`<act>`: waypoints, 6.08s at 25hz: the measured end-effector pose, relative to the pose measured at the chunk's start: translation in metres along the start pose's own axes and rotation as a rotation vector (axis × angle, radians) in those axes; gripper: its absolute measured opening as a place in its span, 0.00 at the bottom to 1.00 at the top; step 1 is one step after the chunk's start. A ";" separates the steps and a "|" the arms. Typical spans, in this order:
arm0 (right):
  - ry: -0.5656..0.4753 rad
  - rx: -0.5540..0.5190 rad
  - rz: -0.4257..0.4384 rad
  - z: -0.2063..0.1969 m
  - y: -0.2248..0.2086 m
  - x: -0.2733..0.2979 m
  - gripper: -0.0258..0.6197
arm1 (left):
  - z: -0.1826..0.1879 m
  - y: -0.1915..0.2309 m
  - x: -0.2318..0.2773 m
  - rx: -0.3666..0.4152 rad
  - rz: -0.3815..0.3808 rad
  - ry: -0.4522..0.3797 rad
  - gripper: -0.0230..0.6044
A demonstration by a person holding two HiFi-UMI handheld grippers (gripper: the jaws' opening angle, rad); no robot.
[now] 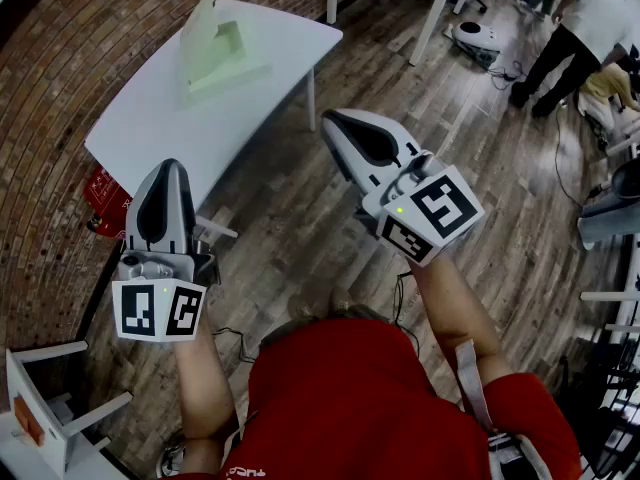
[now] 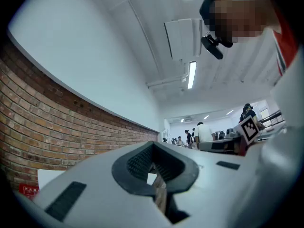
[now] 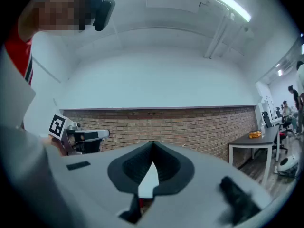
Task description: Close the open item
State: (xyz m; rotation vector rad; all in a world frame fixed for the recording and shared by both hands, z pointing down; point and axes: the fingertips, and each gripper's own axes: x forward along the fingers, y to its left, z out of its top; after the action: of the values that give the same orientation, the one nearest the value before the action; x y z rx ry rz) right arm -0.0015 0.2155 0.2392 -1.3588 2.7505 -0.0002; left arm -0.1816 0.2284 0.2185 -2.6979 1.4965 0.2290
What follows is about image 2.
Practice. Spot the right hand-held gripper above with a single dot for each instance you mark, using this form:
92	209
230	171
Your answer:
249	129

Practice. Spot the white ceiling pipe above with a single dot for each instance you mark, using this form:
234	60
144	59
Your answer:
166	81

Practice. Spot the long ceiling light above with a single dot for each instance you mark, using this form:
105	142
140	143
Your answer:
192	75

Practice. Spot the person in red shirt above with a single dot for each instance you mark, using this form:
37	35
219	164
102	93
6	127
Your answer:
287	44

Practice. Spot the person's head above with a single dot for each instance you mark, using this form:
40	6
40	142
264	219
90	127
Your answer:
237	13

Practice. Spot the black head camera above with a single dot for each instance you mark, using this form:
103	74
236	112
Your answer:
212	47

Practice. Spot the white ceiling air conditioner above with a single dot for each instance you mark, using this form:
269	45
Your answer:
183	39

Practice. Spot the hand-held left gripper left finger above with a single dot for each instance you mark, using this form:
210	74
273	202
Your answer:
126	174

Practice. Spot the black railing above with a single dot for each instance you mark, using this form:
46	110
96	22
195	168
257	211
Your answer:
273	117

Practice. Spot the red wall sign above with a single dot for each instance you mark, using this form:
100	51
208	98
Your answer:
28	191

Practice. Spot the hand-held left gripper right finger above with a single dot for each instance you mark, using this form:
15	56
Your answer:
183	174

